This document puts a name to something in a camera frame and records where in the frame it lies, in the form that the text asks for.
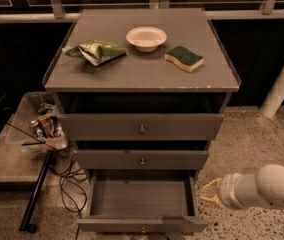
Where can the grey drawer cabinet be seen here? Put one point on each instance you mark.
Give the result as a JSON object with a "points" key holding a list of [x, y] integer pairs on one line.
{"points": [[140, 82]]}

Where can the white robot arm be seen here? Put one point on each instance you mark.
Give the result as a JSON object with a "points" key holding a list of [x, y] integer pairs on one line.
{"points": [[263, 189]]}

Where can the snack items in bin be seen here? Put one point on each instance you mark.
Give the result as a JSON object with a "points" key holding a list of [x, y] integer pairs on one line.
{"points": [[46, 123]]}

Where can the green yellow sponge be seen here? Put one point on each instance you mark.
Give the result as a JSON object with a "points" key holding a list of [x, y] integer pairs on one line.
{"points": [[184, 59]]}

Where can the green chip bag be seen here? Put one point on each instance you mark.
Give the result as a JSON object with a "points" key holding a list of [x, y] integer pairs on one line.
{"points": [[96, 51]]}

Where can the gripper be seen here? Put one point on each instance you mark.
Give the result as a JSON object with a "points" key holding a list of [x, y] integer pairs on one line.
{"points": [[228, 191]]}

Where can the grey bottom drawer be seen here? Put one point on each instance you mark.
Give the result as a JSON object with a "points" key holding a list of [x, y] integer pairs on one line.
{"points": [[141, 201]]}

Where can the grey middle drawer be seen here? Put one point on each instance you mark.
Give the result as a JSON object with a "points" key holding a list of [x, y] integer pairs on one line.
{"points": [[158, 155]]}

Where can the black metal bar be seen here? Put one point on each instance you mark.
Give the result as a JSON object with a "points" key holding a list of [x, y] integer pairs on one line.
{"points": [[26, 225]]}

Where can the grey top drawer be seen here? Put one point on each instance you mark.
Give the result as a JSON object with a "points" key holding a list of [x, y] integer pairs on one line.
{"points": [[141, 127]]}

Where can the grey drawer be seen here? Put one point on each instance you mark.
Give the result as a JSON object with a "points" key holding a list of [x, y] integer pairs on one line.
{"points": [[141, 127], [141, 201], [158, 155]]}

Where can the clear plastic bin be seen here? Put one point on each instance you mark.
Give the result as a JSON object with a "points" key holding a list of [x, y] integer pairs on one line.
{"points": [[20, 131]]}

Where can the white paper bowl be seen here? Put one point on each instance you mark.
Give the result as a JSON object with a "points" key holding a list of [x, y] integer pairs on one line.
{"points": [[146, 39]]}

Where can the metal window railing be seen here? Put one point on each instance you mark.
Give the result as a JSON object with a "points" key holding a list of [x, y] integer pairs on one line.
{"points": [[58, 4]]}

